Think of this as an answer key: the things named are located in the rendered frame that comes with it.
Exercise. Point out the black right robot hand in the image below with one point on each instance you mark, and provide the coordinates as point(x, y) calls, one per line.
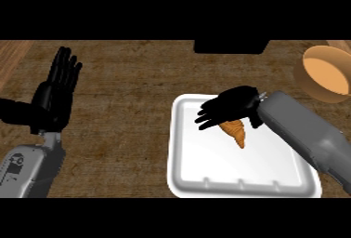
point(231, 103)

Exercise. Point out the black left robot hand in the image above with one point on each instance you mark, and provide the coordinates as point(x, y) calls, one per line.
point(54, 96)

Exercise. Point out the orange-brown croissant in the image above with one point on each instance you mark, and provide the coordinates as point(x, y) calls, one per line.
point(235, 131)

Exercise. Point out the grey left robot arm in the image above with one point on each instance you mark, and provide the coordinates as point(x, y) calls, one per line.
point(28, 167)

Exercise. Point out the white tray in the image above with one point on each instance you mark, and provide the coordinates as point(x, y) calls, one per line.
point(238, 161)

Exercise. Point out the tan pot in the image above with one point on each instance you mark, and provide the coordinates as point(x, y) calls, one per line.
point(326, 76)

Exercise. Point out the black appliance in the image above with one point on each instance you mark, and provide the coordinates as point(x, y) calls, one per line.
point(231, 46)

